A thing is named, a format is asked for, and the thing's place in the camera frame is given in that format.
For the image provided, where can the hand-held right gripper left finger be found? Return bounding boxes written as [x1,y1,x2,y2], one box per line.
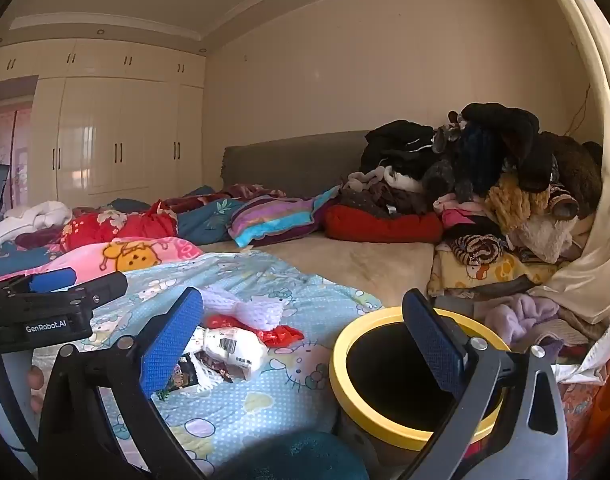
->
[38,286,206,480]

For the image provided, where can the cream curtain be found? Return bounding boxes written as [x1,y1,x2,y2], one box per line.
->
[529,0,610,327]

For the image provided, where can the striped plush slipper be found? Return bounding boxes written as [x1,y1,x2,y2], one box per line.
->
[547,182,584,221]

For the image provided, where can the yellow-brown knit garment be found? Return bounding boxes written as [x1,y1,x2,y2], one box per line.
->
[485,174,554,234]

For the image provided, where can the orange bag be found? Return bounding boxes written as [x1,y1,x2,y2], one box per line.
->
[560,334,610,463]

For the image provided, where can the teal floral quilt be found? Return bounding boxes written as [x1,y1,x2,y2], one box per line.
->
[177,186,247,246]

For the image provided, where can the dark blue garment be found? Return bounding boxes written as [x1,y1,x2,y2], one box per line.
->
[455,124,506,187]

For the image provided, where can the grey cloth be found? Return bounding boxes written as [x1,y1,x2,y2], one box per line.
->
[436,294,486,312]

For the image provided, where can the black jacket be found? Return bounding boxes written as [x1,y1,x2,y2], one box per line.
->
[360,120,439,181]

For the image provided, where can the brown cloth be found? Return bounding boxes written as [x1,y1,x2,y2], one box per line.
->
[341,182,437,219]

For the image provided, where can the maroon cloth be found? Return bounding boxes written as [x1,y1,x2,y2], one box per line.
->
[162,183,287,212]

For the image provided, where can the person's left hand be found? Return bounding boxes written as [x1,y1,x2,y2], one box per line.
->
[26,364,47,415]

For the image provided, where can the pink cartoon blanket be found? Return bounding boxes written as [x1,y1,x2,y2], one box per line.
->
[0,236,204,284]

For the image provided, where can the white plastic packet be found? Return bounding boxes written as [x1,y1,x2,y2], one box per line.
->
[194,326,269,382]

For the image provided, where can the person's teal trouser leg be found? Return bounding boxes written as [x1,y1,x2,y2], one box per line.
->
[224,430,372,480]

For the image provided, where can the white fleece garment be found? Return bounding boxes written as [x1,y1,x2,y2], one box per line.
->
[514,214,582,264]

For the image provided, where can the beige pillow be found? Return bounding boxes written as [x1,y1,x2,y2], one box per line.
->
[200,232,437,307]

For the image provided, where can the brown plush garment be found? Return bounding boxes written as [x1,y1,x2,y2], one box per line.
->
[539,131,606,219]

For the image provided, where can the yellow cartoon blanket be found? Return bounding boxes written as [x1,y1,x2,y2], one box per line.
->
[427,246,572,297]

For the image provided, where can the striped purple pillow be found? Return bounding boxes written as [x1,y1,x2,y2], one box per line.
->
[228,186,342,248]

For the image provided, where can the purple fleece cloth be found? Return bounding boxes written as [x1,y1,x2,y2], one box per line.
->
[484,293,562,347]

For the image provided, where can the pink cloth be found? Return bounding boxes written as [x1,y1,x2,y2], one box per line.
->
[434,194,492,232]

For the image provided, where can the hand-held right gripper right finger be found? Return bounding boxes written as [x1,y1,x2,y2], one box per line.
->
[402,288,570,480]

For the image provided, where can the white furry cloth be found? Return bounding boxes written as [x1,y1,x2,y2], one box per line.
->
[379,164,427,194]

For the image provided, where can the grey furry garment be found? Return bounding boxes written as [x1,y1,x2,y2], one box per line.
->
[424,110,468,201]

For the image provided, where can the red floral cloth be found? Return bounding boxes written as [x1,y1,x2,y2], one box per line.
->
[60,200,179,253]

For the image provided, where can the black plush garment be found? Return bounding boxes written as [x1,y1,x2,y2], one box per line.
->
[460,102,556,194]

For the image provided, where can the dark snack wrapper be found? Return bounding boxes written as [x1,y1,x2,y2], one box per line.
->
[167,354,202,392]

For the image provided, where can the grey bed headboard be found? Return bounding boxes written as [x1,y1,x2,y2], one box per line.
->
[220,130,374,199]

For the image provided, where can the red cushion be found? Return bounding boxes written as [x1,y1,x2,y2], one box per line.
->
[324,204,444,244]

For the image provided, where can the yellow-rimmed black trash bin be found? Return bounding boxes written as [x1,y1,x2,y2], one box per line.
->
[329,306,510,467]

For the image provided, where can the light blue cartoon blanket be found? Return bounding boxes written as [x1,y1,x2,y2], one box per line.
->
[30,250,384,463]

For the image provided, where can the tiger-striped cloth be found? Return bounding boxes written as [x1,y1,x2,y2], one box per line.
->
[446,233,508,266]

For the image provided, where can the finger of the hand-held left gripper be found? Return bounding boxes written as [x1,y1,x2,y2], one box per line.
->
[5,267,77,295]
[0,271,129,312]

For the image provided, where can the cream glossy wardrobe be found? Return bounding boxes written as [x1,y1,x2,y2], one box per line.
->
[0,38,207,211]

